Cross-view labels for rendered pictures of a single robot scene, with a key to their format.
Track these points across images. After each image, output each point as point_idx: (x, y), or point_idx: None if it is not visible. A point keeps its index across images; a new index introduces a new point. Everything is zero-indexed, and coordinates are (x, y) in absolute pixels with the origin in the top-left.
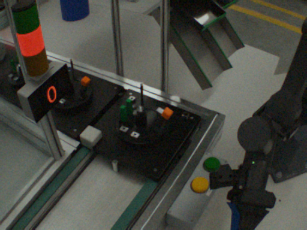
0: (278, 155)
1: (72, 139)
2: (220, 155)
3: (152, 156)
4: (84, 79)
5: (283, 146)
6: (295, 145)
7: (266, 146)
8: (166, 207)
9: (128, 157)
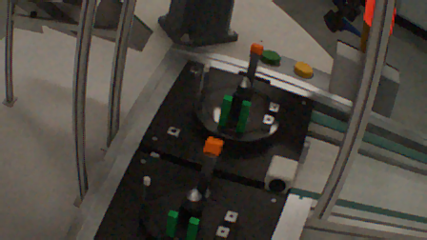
0: (223, 15)
1: (287, 204)
2: None
3: (284, 106)
4: (216, 141)
5: (228, 0)
6: None
7: None
8: (339, 98)
9: (297, 129)
